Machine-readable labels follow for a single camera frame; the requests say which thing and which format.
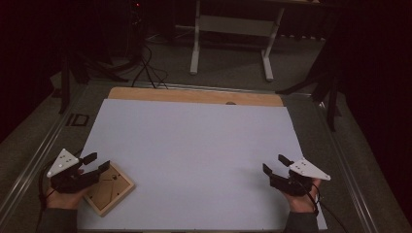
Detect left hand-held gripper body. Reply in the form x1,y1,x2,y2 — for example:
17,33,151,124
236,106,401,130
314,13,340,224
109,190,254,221
47,148,101,194

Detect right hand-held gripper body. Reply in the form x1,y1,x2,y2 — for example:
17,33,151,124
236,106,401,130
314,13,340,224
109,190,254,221
269,157,331,197

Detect wooden photo frame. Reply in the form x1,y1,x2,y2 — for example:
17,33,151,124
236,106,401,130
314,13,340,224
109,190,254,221
83,161,136,217

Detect person's right hand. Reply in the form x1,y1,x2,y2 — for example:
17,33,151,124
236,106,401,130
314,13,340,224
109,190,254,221
281,179,323,214

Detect person's left hand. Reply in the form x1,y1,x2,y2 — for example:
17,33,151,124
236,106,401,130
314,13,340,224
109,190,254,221
45,186,94,211

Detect black floor socket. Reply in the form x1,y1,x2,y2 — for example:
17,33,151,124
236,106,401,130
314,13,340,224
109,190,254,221
66,113,90,128

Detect white table mat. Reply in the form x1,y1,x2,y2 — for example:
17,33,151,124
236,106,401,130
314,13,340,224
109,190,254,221
77,98,328,231

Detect black tripod stand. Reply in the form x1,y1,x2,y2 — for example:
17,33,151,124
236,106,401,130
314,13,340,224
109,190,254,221
275,32,343,132
57,48,130,115

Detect wooden table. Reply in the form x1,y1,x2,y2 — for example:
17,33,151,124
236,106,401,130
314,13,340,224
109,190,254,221
107,86,285,108

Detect metal floor rail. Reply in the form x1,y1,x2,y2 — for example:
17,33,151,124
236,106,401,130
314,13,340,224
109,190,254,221
0,110,71,222
319,102,380,233

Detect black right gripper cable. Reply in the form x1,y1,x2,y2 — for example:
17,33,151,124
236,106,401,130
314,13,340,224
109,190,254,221
292,179,349,233

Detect black floor cables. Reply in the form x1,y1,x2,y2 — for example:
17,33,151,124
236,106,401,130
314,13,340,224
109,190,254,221
130,43,169,90

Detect white metal desk frame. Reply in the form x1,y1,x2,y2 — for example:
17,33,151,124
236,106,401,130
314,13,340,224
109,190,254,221
189,0,325,83

